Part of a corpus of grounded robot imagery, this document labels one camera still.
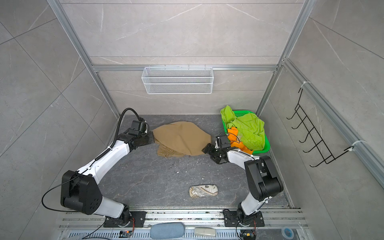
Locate green plastic basket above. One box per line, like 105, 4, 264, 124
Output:
221, 109, 271, 154

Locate white wire mesh basket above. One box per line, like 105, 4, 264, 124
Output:
142, 66, 214, 95

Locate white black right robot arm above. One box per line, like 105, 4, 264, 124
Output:
202, 144, 284, 226

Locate blue tape roll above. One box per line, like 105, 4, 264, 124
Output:
281, 227, 295, 240

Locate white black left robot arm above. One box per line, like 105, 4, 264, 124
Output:
58, 108, 155, 225

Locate patterned folded cloth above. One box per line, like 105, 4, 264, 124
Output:
189, 184, 218, 199

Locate tan khaki shorts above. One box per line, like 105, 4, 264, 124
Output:
153, 121, 212, 158

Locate small electronics board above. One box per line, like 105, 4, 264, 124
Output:
119, 230, 134, 239

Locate orange shorts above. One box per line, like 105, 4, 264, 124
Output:
227, 127, 253, 155

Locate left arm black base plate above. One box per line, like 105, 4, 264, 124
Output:
103, 211, 147, 228

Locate lime green shorts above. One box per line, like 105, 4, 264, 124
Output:
220, 105, 266, 151

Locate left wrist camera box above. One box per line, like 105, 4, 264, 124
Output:
130, 120, 148, 133

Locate blue grey oval pad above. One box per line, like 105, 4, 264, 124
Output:
150, 223, 185, 240

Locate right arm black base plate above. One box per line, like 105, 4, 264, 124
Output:
223, 209, 265, 228

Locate black wire hook rack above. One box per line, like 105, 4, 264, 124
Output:
286, 89, 354, 168

